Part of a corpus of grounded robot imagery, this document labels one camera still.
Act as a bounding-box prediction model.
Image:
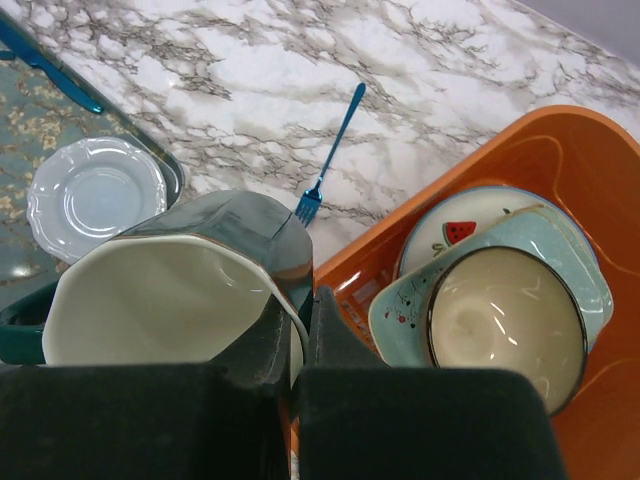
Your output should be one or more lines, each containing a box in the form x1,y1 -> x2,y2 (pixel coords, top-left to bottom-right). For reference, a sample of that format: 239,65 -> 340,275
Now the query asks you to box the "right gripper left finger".
1,298 -> 292,479

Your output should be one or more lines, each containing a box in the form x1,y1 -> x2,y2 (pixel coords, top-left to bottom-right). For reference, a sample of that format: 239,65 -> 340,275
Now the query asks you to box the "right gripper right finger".
297,286 -> 567,479

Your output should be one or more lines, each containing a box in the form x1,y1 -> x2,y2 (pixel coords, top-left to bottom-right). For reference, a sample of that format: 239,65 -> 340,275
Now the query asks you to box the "light blue scalloped plate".
26,137 -> 168,264

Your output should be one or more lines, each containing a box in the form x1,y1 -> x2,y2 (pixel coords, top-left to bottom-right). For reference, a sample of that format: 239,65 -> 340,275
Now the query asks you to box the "dark green mug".
1,190 -> 313,376

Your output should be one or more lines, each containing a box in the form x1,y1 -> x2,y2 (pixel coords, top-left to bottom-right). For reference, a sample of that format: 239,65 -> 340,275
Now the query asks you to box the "orange plastic bin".
315,106 -> 639,479

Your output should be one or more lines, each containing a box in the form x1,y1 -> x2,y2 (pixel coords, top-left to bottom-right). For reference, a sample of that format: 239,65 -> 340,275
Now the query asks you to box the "blue plastic fork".
295,83 -> 366,227

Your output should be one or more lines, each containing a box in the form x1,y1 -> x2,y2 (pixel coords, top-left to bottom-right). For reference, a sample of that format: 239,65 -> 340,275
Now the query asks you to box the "floral blossom tray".
1,46 -> 186,306

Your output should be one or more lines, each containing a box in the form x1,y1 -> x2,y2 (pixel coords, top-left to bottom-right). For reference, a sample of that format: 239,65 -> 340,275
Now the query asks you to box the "brown cream bowl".
420,246 -> 587,415

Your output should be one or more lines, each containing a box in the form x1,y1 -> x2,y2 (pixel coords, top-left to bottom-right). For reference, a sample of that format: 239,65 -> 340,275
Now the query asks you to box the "mint rectangular dish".
368,209 -> 614,367
501,203 -> 596,260

